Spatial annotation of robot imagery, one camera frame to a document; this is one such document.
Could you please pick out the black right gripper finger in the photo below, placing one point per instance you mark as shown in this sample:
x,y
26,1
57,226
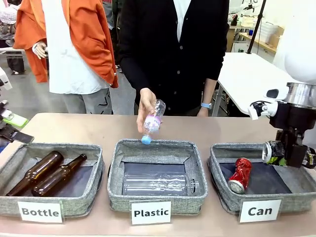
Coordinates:
x,y
281,137
295,153

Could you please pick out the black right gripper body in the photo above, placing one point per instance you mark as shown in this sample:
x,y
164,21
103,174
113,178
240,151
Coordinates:
x,y
291,116

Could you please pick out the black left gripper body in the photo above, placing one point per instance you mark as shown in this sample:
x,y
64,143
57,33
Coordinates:
x,y
3,108

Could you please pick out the crushed black green can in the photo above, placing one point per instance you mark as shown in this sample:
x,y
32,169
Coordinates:
x,y
274,153

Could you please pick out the brown glass bottle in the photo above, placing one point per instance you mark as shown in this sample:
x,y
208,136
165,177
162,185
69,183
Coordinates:
x,y
37,170
59,175

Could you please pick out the crushed red soda can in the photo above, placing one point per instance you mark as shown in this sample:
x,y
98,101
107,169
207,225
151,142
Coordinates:
x,y
240,175

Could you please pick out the clear bottle with pink label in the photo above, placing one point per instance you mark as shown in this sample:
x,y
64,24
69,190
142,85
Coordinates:
x,y
154,121

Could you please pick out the large clear plastic bottle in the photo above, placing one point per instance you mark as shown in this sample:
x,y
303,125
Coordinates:
x,y
158,184

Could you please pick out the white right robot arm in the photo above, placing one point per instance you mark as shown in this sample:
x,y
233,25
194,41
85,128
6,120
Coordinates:
x,y
301,49

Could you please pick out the person left forearm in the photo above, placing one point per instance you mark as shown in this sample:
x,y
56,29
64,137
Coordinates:
x,y
209,91

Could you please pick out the grey fabric basket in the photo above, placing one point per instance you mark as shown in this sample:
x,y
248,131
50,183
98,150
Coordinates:
x,y
261,187
155,160
51,180

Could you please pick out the white Can label sign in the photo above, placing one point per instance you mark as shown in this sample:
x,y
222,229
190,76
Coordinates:
x,y
260,211

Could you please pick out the person left hand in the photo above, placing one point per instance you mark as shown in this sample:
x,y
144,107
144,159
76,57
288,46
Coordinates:
x,y
203,112

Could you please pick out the person right hand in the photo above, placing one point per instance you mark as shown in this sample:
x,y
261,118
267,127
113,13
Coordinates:
x,y
145,103

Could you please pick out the white background table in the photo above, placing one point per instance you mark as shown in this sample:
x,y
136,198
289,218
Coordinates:
x,y
249,79

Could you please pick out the white Bottle label sign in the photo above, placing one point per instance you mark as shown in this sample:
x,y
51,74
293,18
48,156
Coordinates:
x,y
40,211

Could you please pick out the light blue wristband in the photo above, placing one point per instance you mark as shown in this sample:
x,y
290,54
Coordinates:
x,y
206,105

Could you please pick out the wooden background desk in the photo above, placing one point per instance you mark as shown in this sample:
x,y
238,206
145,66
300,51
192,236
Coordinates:
x,y
256,40

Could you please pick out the background person in light shirt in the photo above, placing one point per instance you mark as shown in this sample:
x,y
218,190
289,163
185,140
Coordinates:
x,y
7,22

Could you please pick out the white storage boxes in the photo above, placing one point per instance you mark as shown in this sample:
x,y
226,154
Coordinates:
x,y
267,30

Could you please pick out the mannequin in orange jacket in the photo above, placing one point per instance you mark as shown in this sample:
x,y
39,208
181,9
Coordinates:
x,y
71,44

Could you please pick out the black tripod pole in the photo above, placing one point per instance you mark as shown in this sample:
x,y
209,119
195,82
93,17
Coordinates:
x,y
256,24

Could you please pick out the person in black cardigan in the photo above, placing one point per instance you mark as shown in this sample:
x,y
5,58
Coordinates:
x,y
172,49

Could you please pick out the white Plastic label sign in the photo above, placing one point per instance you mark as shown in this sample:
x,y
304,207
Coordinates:
x,y
151,212

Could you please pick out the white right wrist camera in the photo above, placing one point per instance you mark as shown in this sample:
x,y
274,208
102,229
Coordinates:
x,y
267,103

